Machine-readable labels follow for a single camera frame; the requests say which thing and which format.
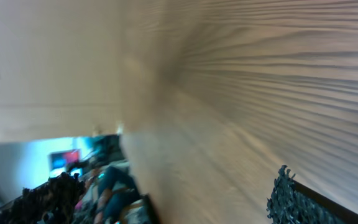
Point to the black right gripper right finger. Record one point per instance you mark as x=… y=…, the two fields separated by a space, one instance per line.
x=294 y=203

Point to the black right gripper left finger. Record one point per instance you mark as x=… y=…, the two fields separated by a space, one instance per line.
x=53 y=202

